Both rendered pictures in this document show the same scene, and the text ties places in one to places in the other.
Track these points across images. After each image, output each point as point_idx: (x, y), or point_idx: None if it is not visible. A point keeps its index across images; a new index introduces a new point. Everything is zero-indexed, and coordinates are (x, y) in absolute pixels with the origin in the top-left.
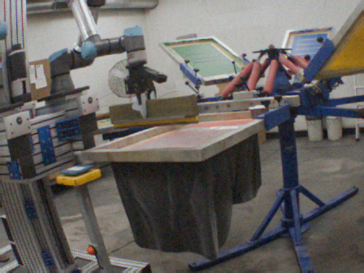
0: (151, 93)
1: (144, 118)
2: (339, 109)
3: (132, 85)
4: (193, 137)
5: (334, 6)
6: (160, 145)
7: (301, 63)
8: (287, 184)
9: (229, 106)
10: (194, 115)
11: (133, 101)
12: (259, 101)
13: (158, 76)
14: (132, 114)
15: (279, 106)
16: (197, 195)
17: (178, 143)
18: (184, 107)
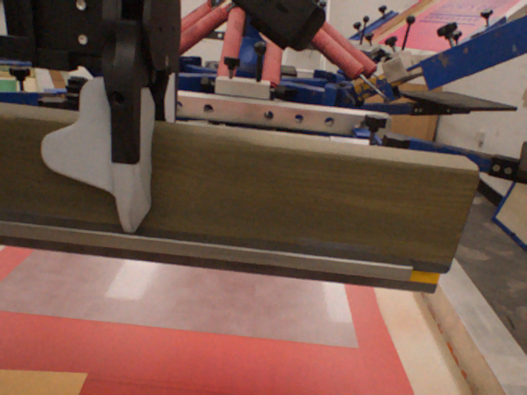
0: (169, 84)
1: (127, 231)
2: (417, 142)
3: (64, 5)
4: None
5: None
6: (121, 280)
7: (328, 31)
8: None
9: (205, 109)
10: (448, 267)
11: (44, 115)
12: (293, 112)
13: (311, 1)
14: (30, 186)
15: (371, 143)
16: None
17: (199, 280)
18: (408, 223)
